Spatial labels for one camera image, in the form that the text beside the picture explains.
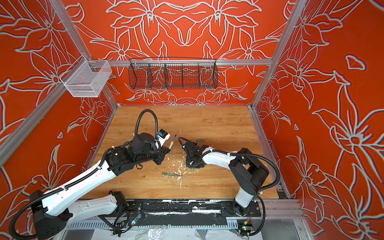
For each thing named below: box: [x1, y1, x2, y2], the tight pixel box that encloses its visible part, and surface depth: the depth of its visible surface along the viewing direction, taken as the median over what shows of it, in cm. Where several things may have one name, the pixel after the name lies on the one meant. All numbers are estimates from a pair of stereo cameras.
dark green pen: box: [162, 172, 182, 177], surface depth 85 cm
